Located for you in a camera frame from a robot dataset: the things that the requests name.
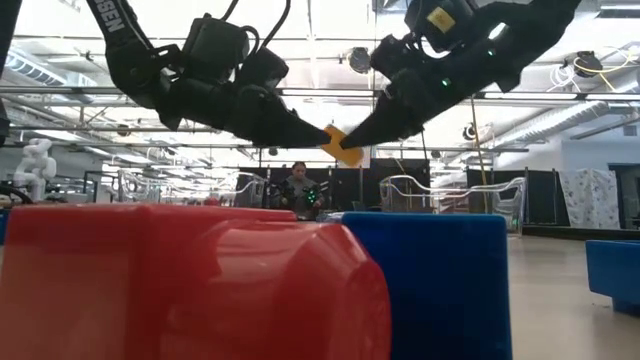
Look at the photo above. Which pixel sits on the blue small square block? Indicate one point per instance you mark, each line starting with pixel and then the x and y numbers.
pixel 615 270

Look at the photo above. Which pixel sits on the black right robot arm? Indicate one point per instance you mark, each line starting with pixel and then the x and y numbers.
pixel 525 30

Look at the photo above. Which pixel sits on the white humanoid robot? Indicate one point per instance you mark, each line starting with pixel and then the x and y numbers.
pixel 35 167

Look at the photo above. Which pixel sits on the person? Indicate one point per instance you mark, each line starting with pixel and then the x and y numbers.
pixel 299 187

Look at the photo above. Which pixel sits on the small round ceiling fixture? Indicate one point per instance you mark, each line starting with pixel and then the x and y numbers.
pixel 469 132

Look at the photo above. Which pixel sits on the black overhead light bar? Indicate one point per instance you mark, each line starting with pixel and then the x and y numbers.
pixel 325 92

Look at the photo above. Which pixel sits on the red block with round knob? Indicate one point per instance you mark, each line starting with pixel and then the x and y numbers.
pixel 150 280

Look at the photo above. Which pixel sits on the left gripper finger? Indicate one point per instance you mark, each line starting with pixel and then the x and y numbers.
pixel 290 130

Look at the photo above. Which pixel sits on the white patterned cloth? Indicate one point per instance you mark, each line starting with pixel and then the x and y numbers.
pixel 590 197

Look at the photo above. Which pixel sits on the blue block with round knob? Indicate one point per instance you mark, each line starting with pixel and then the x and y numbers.
pixel 440 290

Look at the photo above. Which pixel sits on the black partition panel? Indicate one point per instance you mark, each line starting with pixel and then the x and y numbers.
pixel 395 167
pixel 542 195

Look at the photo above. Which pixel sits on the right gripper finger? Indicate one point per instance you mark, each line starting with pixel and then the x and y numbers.
pixel 382 127

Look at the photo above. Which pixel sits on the yellow block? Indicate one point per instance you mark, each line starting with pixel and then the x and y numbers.
pixel 350 156

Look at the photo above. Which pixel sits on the black ceiling spotlight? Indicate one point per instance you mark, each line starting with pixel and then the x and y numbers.
pixel 360 60
pixel 587 64

